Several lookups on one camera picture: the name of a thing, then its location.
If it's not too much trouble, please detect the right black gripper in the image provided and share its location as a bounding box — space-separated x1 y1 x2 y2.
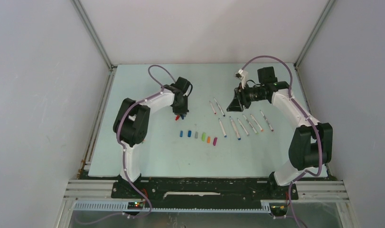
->
226 82 266 112

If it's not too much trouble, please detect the dark blue cap marker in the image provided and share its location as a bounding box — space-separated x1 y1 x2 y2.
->
214 97 225 117

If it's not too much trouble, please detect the orange cap marker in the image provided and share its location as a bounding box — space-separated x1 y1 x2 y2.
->
250 114 264 132

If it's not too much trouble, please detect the green cap marker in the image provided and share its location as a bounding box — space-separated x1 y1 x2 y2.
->
242 114 258 134

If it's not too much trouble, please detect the light blue marker body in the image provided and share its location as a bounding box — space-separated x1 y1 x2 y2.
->
218 118 227 138

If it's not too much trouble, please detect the purple cap marker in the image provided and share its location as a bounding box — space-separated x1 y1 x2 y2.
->
260 110 274 132

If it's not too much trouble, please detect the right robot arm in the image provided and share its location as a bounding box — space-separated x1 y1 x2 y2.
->
227 67 333 199

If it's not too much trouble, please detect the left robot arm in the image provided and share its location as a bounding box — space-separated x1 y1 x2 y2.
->
113 77 193 198

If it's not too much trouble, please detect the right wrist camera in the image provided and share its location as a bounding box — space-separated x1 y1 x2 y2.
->
235 69 248 89

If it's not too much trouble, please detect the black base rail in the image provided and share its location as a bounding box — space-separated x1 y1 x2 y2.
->
111 177 299 210

